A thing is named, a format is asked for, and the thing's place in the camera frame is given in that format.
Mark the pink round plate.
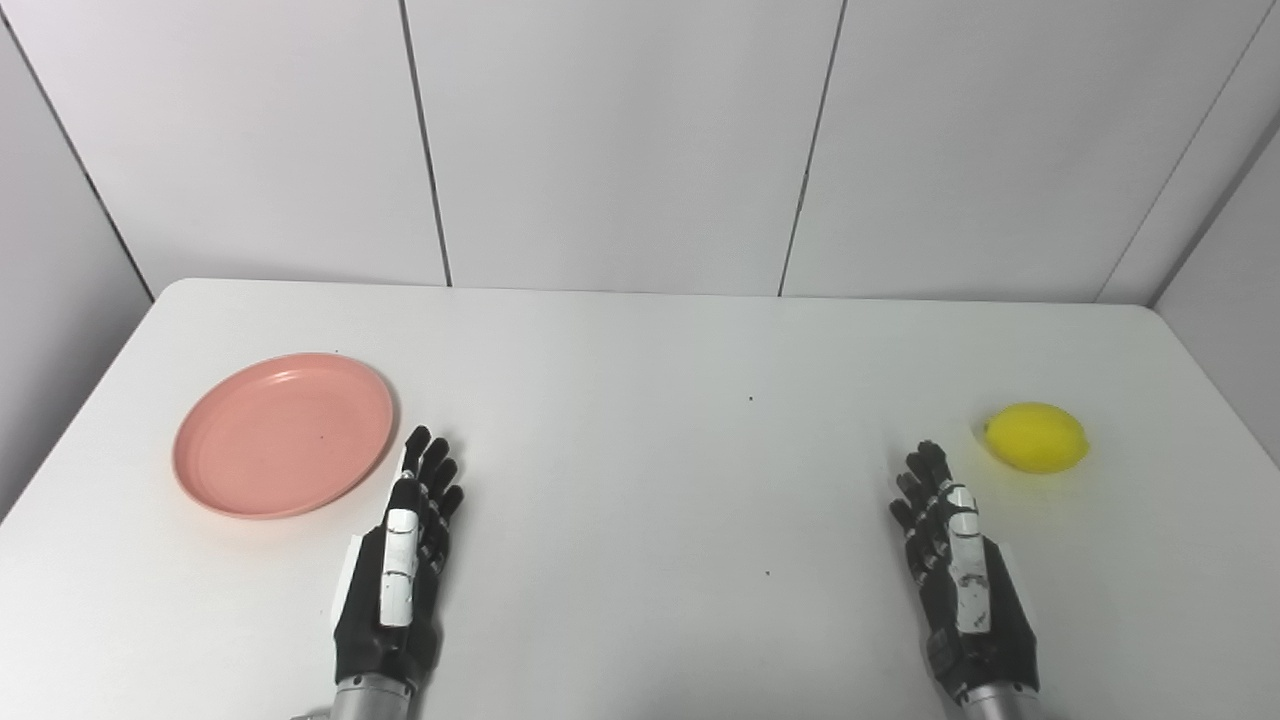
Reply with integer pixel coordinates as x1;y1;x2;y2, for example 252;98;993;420
172;352;397;520

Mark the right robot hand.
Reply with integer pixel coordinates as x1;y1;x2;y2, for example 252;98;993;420
889;440;1041;704

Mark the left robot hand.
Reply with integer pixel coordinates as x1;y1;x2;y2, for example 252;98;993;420
332;426;466;694

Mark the yellow lemon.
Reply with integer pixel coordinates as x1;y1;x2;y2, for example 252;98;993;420
980;402;1090;475

